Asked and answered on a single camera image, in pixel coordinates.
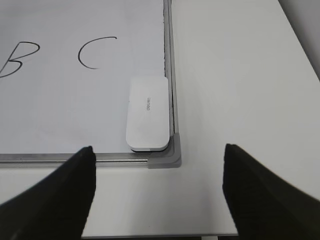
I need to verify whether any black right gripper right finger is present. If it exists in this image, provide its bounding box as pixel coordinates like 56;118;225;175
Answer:
222;144;320;240

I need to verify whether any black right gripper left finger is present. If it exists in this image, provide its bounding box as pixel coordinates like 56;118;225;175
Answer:
0;146;96;240

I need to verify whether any white rectangular board eraser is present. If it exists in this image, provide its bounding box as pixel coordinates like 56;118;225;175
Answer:
126;76;170;152

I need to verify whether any white board with grey frame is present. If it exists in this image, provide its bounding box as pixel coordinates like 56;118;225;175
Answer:
0;0;181;169

